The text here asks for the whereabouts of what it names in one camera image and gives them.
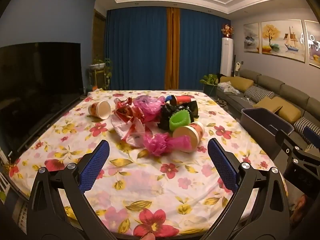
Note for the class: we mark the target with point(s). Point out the square yellow cushion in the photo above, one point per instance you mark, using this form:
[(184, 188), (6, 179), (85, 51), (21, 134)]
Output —
[(268, 103)]

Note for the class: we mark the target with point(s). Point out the person's left hand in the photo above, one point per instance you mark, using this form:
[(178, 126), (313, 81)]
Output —
[(148, 236)]

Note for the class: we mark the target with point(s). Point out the white cloth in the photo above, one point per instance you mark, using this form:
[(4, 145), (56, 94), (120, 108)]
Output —
[(230, 87)]

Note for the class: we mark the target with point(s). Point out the green potted plant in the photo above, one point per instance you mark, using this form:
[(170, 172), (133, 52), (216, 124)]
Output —
[(210, 80)]

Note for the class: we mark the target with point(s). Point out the wide sailboat painting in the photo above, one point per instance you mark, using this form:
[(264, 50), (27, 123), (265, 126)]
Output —
[(282, 41)]

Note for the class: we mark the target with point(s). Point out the large pink plastic bag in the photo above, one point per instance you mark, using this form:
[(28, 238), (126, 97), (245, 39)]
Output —
[(147, 106)]

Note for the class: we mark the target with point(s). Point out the purple landscape painting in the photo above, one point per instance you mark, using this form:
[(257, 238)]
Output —
[(313, 45)]

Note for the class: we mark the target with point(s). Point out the black white patterned cushion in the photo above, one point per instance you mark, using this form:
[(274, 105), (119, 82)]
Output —
[(301, 126), (258, 93)]

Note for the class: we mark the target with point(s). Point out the grey sofa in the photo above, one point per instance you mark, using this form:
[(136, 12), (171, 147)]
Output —
[(267, 82)]

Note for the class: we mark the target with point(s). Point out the black television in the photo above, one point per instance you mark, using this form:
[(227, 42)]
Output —
[(37, 92)]

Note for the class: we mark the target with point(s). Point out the white floor air conditioner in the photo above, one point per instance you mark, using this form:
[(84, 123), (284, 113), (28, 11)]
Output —
[(227, 57)]

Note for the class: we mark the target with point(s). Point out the small landscape painting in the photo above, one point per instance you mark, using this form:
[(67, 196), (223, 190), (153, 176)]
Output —
[(251, 38)]

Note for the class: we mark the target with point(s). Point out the grey plastic bin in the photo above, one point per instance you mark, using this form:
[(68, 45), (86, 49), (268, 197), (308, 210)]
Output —
[(265, 122)]

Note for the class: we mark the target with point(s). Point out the trailing potted plant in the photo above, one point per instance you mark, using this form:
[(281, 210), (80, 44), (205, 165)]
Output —
[(101, 66)]

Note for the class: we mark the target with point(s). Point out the blue plastic wrapper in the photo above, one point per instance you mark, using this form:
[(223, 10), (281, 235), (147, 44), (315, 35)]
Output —
[(168, 98)]

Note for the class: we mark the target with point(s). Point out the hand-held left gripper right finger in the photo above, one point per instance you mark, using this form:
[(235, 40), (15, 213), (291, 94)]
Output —
[(221, 165)]

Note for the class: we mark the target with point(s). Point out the red white plastic bag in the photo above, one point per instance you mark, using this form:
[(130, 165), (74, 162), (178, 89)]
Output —
[(130, 122)]

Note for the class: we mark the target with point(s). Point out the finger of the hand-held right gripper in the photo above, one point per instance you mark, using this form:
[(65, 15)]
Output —
[(311, 133), (283, 138)]

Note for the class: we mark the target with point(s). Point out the long yellow cushion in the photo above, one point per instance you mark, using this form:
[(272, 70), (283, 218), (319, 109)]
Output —
[(240, 82)]

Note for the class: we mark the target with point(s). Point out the green silicone cup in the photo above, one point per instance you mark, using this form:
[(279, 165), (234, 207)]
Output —
[(178, 121)]

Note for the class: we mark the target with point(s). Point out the red cream paper cup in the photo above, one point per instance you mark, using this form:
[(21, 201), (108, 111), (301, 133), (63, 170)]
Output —
[(191, 133)]

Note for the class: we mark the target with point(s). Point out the red gold flower decoration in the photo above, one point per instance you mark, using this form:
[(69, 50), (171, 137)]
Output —
[(227, 30)]

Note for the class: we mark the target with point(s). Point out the white orange paper cup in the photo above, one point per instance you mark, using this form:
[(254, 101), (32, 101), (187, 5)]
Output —
[(100, 108)]

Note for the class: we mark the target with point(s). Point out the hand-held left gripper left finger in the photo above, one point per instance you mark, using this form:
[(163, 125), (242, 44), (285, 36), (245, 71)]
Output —
[(96, 165)]

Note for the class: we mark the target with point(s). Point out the plump yellow cushion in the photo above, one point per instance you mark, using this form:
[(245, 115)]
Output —
[(291, 111)]

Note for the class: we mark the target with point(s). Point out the white stick vacuum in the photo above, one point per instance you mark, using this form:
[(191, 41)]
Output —
[(237, 68)]

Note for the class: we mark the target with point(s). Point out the floral cloth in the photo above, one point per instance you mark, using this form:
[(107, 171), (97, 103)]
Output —
[(155, 180)]

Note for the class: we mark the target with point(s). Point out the small magenta plastic bag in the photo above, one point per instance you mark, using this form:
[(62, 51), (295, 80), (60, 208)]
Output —
[(165, 143)]

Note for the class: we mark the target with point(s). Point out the blue curtain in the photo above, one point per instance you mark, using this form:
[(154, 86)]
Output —
[(135, 50), (203, 50)]

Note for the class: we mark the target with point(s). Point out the gold plant stand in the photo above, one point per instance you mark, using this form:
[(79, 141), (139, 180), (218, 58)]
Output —
[(96, 78)]

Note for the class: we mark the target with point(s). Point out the person's right hand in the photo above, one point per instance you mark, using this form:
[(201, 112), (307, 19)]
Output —
[(298, 206)]

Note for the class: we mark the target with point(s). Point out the orange curtain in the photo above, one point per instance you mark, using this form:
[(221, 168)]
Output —
[(172, 47)]

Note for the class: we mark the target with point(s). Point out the black cloth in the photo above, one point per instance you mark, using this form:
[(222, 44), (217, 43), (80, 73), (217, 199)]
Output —
[(221, 78)]

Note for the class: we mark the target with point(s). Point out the brown wooden door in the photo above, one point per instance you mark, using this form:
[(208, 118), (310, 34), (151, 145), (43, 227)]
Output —
[(98, 35)]

